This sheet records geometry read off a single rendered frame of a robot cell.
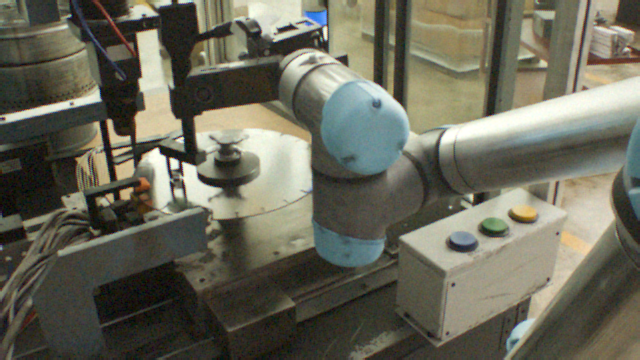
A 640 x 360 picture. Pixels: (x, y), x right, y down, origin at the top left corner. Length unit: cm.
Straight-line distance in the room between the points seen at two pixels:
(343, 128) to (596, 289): 24
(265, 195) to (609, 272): 67
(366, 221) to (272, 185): 43
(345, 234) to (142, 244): 34
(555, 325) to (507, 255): 56
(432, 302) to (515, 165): 42
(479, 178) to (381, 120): 14
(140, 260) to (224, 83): 30
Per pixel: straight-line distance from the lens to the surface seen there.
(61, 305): 89
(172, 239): 88
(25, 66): 159
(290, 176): 105
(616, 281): 43
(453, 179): 66
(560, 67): 106
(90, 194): 101
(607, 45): 325
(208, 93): 71
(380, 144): 56
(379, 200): 61
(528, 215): 107
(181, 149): 102
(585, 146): 56
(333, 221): 61
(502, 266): 103
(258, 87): 70
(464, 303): 101
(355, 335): 103
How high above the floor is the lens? 145
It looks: 28 degrees down
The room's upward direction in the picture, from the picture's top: 1 degrees counter-clockwise
